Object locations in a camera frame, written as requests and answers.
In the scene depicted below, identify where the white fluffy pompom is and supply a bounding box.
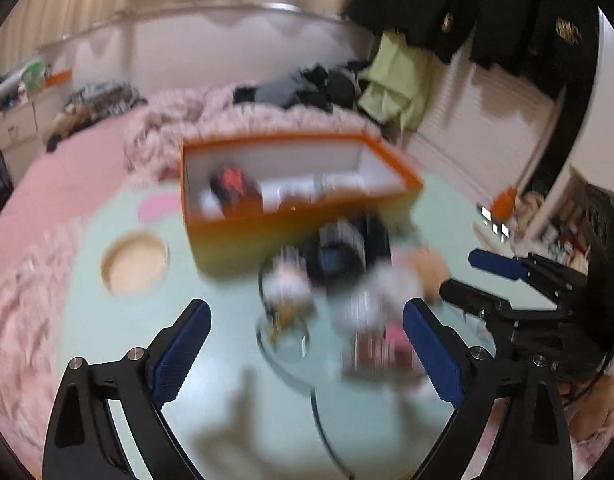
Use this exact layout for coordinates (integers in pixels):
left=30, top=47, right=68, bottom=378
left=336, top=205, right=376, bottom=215
left=332, top=263, right=425, bottom=335

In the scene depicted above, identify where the light green hanging garment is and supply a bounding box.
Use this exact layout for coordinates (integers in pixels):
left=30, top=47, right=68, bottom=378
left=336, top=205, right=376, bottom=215
left=357, top=30, right=436, bottom=131

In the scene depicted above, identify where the tan plush toy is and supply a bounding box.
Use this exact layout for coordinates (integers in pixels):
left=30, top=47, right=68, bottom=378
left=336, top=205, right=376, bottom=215
left=406, top=247, right=451, bottom=302

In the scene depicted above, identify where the dark clothes pile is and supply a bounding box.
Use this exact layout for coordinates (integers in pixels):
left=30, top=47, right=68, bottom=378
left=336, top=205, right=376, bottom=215
left=233, top=60, right=370, bottom=113

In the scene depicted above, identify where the smartphone with video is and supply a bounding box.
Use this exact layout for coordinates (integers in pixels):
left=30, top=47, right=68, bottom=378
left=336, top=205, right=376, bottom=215
left=476, top=204, right=511, bottom=242

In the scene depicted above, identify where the red charm packet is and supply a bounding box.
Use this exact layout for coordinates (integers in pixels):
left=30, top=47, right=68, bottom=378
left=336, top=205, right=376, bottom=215
left=209, top=165, right=263, bottom=217

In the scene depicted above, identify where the orange water bottle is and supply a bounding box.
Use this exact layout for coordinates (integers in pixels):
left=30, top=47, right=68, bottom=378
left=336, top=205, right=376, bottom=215
left=490, top=186, right=517, bottom=223

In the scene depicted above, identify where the white bedside drawer cabinet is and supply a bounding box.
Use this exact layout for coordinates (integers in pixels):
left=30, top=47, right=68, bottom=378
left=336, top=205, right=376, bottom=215
left=0, top=58, right=74, bottom=187

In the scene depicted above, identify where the pink floral duvet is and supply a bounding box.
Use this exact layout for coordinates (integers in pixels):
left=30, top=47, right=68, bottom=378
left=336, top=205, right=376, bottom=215
left=0, top=86, right=381, bottom=477

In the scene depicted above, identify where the round metal mirror tin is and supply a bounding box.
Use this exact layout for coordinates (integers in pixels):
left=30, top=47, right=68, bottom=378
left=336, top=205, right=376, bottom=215
left=256, top=316, right=310, bottom=363

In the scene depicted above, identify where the patterned clothes heap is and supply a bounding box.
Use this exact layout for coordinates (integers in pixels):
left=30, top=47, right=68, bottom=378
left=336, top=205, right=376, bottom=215
left=44, top=81, right=148, bottom=153

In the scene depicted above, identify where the orange gradient cardboard box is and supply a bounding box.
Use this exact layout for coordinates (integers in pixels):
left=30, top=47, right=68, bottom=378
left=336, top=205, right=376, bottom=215
left=180, top=131, right=423, bottom=276

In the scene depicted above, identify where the black lace fabric pouch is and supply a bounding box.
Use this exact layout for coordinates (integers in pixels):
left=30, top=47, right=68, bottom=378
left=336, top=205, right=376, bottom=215
left=299, top=214, right=392, bottom=288

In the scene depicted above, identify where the pig figure keychain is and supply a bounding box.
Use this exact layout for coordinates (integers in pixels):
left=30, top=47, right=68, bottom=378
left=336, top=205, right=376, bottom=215
left=261, top=247, right=313, bottom=326

